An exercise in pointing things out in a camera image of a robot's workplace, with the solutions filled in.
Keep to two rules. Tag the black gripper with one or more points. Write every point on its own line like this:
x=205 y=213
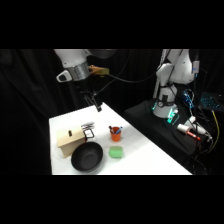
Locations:
x=87 y=90

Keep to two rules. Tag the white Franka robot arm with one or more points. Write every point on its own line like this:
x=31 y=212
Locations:
x=73 y=61

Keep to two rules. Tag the light wooden drawer cabinet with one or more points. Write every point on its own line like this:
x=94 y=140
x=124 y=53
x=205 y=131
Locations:
x=70 y=141

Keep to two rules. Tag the dark red pen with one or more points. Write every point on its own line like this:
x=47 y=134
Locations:
x=111 y=128

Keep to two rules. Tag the blue pen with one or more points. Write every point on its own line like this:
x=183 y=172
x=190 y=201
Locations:
x=119 y=128

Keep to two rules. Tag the orange cup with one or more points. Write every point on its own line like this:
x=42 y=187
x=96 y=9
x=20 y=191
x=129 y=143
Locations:
x=115 y=135

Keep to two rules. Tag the green sponge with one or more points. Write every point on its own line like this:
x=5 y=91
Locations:
x=116 y=152

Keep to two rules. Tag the black robot stand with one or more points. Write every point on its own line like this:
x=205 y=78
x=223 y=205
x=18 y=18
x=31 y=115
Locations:
x=146 y=118

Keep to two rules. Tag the black bowl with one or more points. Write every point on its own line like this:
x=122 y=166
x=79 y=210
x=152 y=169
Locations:
x=87 y=157

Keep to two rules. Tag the small green lit device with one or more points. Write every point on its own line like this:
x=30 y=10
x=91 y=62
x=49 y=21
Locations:
x=173 y=116

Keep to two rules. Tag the white cylinder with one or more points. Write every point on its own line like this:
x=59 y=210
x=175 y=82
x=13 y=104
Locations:
x=182 y=128

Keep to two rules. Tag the red marker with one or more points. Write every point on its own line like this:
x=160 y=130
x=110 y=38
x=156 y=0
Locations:
x=193 y=135

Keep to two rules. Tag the blue lit keyboard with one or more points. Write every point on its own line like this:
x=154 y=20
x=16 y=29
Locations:
x=210 y=100

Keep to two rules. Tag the tan wrist camera box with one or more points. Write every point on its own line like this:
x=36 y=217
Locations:
x=99 y=70

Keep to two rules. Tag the grey box on black post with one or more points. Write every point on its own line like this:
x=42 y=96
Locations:
x=196 y=66

